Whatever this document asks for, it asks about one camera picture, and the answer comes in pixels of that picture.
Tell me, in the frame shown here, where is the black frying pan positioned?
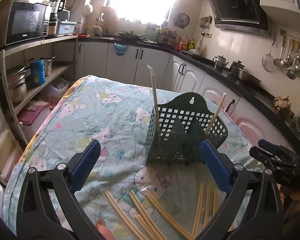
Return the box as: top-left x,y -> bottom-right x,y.
119,31 -> 148,40

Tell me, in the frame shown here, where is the person right hand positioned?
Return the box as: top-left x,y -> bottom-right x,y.
277,184 -> 300,220

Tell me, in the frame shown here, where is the blender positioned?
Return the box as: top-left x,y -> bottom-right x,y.
47,0 -> 66,37

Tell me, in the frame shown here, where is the blue tin can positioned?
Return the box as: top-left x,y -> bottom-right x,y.
30,59 -> 45,86

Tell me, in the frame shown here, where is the hanging wire strainer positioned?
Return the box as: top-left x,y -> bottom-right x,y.
262,32 -> 276,72

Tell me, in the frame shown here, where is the stainless steel pot stack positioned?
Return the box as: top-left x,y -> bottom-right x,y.
6,66 -> 27,105

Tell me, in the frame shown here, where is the person left hand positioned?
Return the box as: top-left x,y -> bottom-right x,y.
95,217 -> 114,240

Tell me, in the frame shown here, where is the light blue storage box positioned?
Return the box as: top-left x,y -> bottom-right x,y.
57,21 -> 77,36

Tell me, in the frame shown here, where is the wooden cutting board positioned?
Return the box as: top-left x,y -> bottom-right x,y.
100,7 -> 117,34

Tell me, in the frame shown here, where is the black microwave oven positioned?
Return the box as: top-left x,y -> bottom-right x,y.
4,1 -> 51,46

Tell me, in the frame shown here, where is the blue hanging bin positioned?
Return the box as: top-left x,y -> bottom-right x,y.
114,43 -> 128,56

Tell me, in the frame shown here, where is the black range hood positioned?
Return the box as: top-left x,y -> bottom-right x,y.
208,0 -> 270,36

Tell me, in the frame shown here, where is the small wall fan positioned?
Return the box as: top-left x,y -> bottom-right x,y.
173,13 -> 190,29

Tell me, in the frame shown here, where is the hanging steel ladle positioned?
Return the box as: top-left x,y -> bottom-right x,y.
273,33 -> 286,68

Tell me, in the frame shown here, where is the black cooking pot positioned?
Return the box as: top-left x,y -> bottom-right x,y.
229,61 -> 261,87

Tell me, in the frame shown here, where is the steel kettle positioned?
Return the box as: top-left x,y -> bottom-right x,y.
212,55 -> 229,70

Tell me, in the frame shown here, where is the metal kitchen shelf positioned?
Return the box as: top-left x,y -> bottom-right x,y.
0,35 -> 78,145

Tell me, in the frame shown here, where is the dark green utensil holder basket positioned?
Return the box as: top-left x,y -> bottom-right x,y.
145,92 -> 228,165

